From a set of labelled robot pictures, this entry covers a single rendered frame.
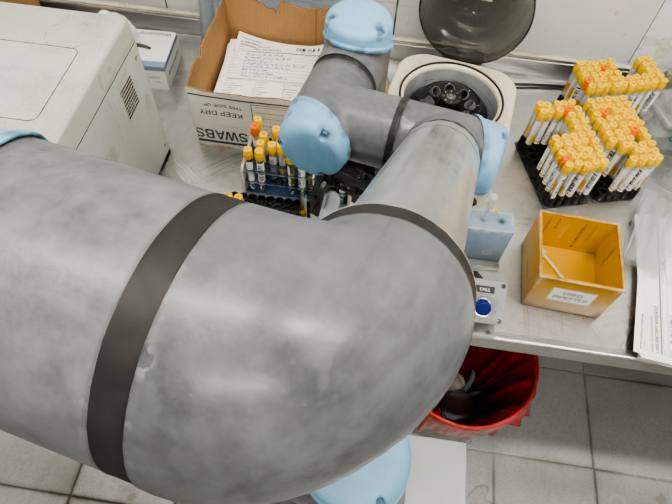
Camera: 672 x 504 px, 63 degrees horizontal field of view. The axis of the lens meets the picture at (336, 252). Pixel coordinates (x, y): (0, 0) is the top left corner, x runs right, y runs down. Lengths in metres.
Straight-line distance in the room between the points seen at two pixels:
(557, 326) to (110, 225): 0.87
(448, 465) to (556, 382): 1.18
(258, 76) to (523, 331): 0.72
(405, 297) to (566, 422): 1.74
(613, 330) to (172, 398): 0.92
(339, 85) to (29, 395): 0.44
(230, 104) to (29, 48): 0.33
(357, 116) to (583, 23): 0.86
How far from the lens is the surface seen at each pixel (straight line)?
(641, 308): 1.07
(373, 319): 0.19
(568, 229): 1.03
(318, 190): 0.78
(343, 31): 0.61
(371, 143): 0.55
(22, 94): 0.89
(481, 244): 0.97
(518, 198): 1.12
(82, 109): 0.86
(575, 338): 1.00
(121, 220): 0.20
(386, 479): 0.58
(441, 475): 0.82
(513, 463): 1.84
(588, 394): 1.99
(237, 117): 1.08
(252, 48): 1.27
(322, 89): 0.57
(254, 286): 0.17
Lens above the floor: 1.71
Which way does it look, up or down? 58 degrees down
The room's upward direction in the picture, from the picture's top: 4 degrees clockwise
